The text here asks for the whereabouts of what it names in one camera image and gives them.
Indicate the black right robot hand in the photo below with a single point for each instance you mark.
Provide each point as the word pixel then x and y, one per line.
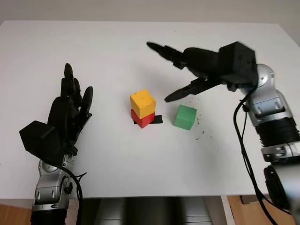
pixel 201 63

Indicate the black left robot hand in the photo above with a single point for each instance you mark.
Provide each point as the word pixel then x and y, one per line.
pixel 65 110

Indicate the green wooden cube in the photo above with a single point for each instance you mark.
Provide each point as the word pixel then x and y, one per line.
pixel 185 117

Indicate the yellow wooden cube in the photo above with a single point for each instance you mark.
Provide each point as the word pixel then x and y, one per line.
pixel 143 102

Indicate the red wooden cube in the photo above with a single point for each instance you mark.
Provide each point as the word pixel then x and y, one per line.
pixel 143 120

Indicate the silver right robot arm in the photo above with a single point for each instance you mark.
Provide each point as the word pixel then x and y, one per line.
pixel 274 122

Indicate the black tape strip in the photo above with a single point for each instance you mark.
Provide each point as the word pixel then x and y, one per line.
pixel 158 120

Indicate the grey robot torso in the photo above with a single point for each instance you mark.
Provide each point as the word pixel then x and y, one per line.
pixel 150 211

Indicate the brown cardboard box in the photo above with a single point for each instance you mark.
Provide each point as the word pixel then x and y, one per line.
pixel 249 199

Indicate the white table leg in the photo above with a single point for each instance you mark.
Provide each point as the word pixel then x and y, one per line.
pixel 227 211

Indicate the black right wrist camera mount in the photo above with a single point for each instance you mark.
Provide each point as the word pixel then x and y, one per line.
pixel 236 63

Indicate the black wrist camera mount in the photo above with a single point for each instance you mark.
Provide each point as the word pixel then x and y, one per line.
pixel 236 63
pixel 39 140

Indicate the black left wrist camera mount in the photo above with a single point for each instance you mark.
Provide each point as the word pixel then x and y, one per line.
pixel 39 140

